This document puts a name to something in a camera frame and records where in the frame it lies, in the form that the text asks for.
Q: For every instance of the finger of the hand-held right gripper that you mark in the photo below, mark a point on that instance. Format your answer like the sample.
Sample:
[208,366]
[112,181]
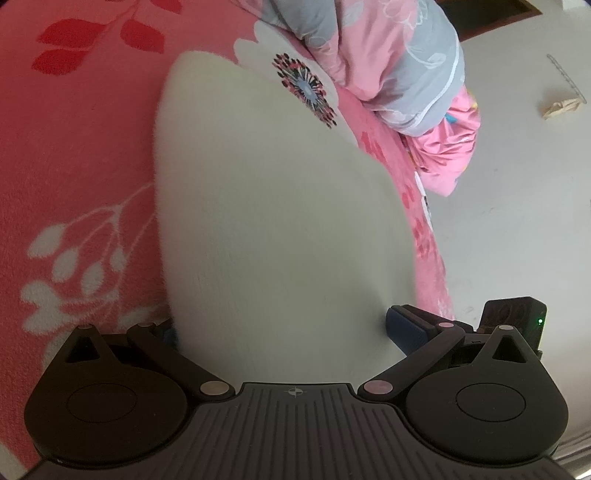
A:
[436,317]

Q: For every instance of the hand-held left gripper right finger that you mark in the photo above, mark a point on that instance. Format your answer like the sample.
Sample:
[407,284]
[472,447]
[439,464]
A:
[406,334]

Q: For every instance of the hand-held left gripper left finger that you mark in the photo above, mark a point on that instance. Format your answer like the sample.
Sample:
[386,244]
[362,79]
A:
[157,341]

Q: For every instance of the white fluffy sweater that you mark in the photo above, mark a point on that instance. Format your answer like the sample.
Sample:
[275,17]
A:
[277,207]

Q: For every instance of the pink floral bed blanket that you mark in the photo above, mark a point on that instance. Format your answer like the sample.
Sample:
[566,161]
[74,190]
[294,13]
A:
[78,161]

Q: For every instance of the pink grey floral quilt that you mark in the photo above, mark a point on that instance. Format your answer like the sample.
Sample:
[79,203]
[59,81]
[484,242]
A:
[383,60]

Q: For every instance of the wooden door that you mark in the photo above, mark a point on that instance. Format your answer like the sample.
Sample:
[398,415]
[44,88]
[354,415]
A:
[489,16]

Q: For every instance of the beige wall hanging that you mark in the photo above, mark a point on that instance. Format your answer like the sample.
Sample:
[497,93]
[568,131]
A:
[561,108]

